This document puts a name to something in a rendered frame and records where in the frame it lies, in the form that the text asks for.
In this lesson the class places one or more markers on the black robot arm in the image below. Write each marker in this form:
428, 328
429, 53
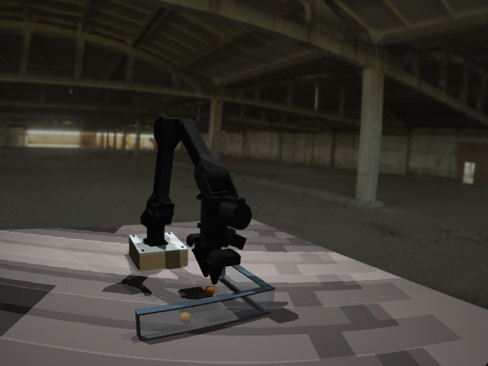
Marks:
226, 207

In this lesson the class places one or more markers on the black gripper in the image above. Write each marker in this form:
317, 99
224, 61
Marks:
208, 250

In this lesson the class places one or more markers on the clear glass l-shaped low wall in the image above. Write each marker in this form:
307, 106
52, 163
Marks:
176, 321

